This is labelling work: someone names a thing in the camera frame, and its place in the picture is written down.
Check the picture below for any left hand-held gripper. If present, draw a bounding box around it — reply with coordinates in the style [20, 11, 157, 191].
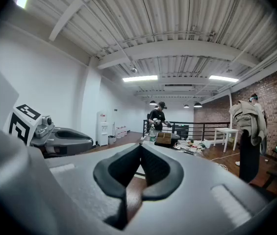
[2, 103, 94, 158]

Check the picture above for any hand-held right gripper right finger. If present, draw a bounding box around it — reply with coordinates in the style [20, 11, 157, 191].
[121, 142, 277, 235]

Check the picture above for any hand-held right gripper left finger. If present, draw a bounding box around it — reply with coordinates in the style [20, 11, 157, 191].
[30, 142, 143, 235]

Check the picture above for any white water dispenser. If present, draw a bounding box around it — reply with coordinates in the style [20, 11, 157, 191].
[96, 111, 110, 147]

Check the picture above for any pile of small packets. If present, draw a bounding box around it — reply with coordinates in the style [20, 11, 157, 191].
[174, 138, 213, 157]

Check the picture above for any black high-back chair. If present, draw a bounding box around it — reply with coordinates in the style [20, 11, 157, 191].
[238, 128, 262, 184]

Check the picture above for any wooden organizer box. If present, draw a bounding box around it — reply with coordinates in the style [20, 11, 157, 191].
[154, 132, 173, 147]

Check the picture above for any small white table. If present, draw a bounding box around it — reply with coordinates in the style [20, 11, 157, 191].
[212, 127, 239, 153]

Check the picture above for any black metal railing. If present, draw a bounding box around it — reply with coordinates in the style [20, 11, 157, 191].
[143, 119, 231, 142]

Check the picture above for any beige coat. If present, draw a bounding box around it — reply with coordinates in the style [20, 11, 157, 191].
[228, 100, 268, 147]

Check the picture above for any ceiling air vent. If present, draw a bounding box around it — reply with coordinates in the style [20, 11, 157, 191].
[163, 83, 194, 92]

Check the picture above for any white cable with adapter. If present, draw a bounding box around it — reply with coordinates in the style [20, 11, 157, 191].
[211, 151, 241, 171]

